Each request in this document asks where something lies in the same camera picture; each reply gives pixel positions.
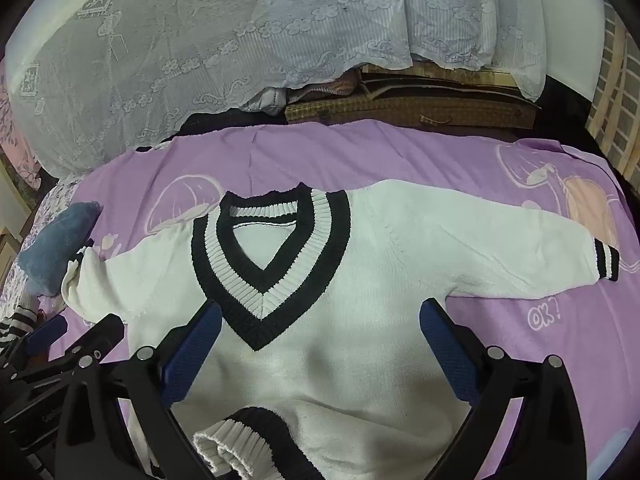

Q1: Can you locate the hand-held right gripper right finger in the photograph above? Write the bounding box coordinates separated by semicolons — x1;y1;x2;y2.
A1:
420;299;588;480

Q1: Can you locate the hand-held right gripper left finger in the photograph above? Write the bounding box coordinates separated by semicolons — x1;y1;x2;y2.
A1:
54;300;223;480

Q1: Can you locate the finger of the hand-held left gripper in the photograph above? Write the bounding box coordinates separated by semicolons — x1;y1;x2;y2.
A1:
9;314;68;367
59;314;126;367

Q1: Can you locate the white black-trimmed knit sweater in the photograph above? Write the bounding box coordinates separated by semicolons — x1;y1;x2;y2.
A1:
61;182;621;480

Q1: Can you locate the person's left forearm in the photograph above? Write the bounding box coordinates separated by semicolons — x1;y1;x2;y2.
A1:
0;305;42;357

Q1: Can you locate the blue plush pillow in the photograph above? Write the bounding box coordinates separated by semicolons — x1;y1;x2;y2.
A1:
19;201;103;297

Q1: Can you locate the wooden cabinet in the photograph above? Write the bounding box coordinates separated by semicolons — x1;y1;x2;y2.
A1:
0;160;31;281

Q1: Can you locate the pink floral quilt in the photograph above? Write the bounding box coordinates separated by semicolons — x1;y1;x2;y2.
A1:
0;72;51;188

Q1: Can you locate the purple printed blanket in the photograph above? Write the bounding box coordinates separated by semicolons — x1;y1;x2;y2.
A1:
37;119;640;480

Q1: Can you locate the black cloth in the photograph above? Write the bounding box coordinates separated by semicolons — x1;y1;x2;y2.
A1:
135;107;291;153

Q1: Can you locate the brown woven mat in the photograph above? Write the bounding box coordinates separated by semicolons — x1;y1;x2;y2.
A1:
285;72;543;128

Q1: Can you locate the silver shiny cloth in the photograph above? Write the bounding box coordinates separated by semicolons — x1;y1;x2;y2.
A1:
240;85;301;113

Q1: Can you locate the pink garment with zipper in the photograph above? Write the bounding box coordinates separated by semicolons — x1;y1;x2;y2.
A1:
295;71;366;98

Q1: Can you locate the wooden slat rack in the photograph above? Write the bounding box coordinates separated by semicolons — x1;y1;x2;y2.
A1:
585;0;640;186

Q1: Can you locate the white lace cloth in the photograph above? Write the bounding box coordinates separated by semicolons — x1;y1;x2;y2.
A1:
5;0;546;178

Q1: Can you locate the white cushion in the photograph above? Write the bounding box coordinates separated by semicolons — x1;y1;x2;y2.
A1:
530;0;608;111

